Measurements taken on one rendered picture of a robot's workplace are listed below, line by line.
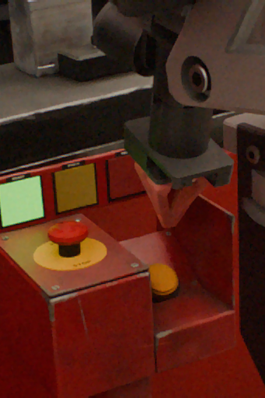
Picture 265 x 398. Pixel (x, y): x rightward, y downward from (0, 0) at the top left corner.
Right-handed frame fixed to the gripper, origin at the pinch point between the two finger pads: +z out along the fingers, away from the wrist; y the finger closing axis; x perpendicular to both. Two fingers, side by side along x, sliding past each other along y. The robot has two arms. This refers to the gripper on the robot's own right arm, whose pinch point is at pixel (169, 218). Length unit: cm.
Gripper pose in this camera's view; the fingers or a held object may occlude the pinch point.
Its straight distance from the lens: 100.5
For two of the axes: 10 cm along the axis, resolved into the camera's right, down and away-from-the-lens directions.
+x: -8.8, 2.3, -4.1
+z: -0.6, 8.0, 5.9
